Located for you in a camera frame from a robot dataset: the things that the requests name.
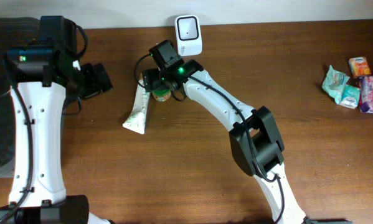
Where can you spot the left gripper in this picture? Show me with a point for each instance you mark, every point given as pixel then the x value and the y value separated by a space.
pixel 99 79

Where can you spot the green lid jar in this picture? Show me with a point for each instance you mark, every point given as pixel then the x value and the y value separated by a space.
pixel 161 95

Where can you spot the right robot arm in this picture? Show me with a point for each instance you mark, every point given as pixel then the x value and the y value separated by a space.
pixel 255 140

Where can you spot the grey plastic mesh basket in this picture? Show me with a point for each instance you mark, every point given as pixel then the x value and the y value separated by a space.
pixel 13 32

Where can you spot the red purple tissue pack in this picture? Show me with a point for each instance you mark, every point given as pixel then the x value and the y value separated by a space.
pixel 366 98

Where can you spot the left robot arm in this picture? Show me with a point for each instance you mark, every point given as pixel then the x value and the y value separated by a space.
pixel 45 76

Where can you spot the small teal gum box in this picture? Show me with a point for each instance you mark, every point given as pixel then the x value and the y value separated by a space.
pixel 350 97

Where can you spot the white barcode scanner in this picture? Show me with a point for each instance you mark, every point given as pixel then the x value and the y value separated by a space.
pixel 188 35

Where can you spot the orange small tissue pack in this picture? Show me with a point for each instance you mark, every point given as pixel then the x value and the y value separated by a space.
pixel 359 67

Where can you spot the teal wet wipes pack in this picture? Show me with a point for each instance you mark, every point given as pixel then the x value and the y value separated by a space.
pixel 334 84

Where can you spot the white floral tube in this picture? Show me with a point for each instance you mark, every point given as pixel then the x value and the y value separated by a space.
pixel 136 121

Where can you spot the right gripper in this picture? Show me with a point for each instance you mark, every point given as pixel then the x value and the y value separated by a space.
pixel 155 74

